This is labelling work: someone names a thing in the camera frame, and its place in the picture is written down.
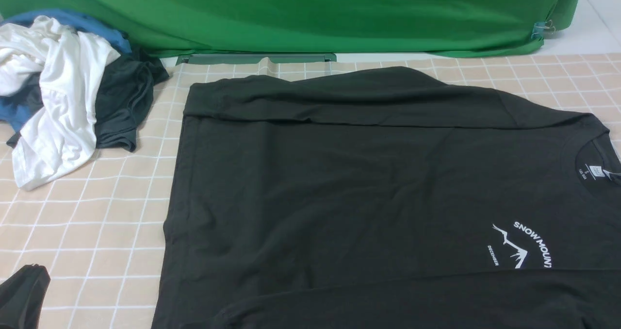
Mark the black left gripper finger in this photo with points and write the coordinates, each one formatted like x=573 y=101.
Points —
x=22 y=296

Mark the dark gray long-sleeve top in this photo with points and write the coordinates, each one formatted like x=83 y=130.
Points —
x=385 y=199

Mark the beige checkered tablecloth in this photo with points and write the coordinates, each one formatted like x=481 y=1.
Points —
x=98 y=231

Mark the white crumpled shirt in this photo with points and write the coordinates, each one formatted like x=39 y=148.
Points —
x=60 y=137

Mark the blue crumpled garment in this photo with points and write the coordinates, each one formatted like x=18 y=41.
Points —
x=92 y=25

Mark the dark teal crumpled shirt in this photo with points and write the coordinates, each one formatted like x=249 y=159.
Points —
x=123 y=101

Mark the green backdrop cloth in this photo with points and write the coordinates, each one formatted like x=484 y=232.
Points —
x=449 y=28

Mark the blue binder clip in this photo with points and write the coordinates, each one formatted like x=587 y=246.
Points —
x=542 y=29

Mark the green metal base rail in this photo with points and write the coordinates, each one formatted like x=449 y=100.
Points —
x=253 y=58

